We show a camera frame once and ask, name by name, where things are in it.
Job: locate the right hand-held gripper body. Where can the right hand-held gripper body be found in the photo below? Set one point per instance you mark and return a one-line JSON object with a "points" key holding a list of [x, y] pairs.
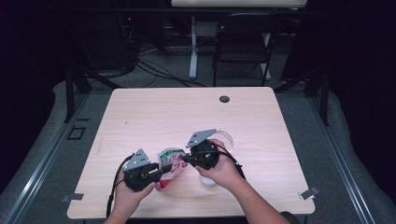
{"points": [[204, 155]]}

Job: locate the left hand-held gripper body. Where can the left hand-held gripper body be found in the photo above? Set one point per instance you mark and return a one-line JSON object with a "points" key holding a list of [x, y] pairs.
{"points": [[140, 179]]}

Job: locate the red and white plastic bag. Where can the red and white plastic bag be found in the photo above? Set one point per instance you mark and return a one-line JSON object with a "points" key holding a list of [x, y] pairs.
{"points": [[169, 158]]}

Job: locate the person's left hand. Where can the person's left hand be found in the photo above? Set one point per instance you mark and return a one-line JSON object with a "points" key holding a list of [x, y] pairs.
{"points": [[127, 200]]}

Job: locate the person's right hand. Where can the person's right hand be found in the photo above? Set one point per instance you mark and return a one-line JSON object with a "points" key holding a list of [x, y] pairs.
{"points": [[224, 172]]}

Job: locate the grey tape piece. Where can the grey tape piece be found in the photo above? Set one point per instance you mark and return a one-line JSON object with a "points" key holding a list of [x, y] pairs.
{"points": [[72, 197], [309, 193]]}

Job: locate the black tape square outline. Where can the black tape square outline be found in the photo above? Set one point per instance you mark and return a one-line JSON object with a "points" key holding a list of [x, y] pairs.
{"points": [[74, 138]]}

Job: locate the black metal stand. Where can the black metal stand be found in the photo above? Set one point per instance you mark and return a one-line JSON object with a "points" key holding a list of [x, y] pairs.
{"points": [[69, 93], [324, 99]]}

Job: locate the black folding chair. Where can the black folding chair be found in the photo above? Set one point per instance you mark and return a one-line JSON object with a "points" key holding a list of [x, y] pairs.
{"points": [[249, 21]]}

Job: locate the black computer tower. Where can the black computer tower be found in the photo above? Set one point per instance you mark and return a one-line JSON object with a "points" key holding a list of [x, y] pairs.
{"points": [[102, 40]]}

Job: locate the white standing desk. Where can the white standing desk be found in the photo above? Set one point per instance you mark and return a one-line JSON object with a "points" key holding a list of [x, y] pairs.
{"points": [[236, 3]]}

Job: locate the aluminium floor rail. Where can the aluminium floor rail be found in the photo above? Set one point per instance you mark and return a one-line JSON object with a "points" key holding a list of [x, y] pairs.
{"points": [[342, 161], [34, 183]]}

